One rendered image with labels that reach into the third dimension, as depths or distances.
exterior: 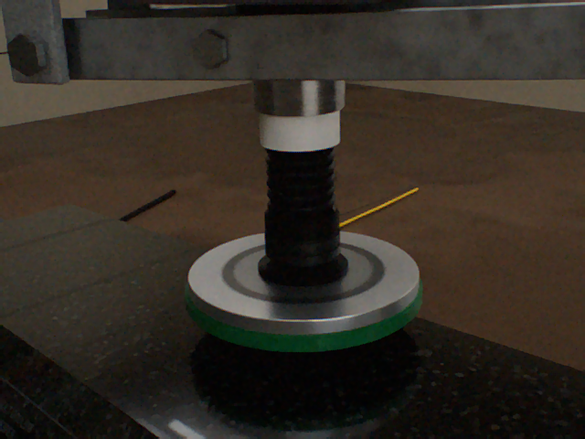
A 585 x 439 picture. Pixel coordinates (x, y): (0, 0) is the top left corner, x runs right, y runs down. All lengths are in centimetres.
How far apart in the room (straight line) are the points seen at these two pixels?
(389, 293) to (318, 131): 15
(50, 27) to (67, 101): 539
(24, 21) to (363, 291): 36
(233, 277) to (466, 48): 29
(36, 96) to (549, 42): 549
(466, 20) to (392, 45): 5
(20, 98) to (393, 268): 528
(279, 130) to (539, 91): 531
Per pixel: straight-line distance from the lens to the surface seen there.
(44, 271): 92
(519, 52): 57
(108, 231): 102
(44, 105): 598
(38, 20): 68
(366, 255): 75
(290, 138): 64
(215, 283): 70
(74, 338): 76
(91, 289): 86
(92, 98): 617
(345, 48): 59
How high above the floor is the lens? 114
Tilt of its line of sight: 20 degrees down
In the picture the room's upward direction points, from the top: 2 degrees counter-clockwise
